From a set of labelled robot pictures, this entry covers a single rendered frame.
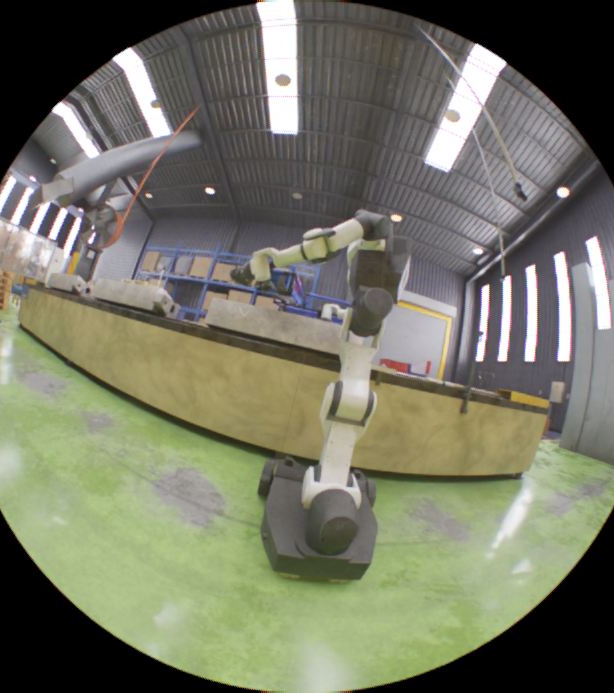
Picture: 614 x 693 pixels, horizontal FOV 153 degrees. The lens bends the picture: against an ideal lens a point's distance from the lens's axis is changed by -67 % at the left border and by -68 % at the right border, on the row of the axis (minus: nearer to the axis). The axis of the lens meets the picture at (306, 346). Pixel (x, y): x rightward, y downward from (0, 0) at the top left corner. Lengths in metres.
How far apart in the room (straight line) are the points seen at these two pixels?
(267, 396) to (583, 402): 6.00
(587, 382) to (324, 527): 5.92
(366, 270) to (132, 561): 1.42
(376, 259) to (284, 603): 1.34
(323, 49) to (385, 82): 2.26
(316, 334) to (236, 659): 1.58
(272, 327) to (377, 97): 8.89
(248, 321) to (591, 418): 6.26
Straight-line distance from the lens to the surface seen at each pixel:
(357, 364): 0.92
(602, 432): 5.94
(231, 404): 1.59
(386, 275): 1.02
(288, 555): 0.78
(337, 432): 0.91
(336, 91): 9.58
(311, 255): 0.90
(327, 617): 0.88
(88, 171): 7.83
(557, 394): 10.34
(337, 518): 0.69
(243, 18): 10.10
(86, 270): 7.40
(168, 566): 0.91
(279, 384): 1.48
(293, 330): 1.48
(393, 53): 9.30
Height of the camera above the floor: 0.76
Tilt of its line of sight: 2 degrees up
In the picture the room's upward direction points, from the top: 13 degrees clockwise
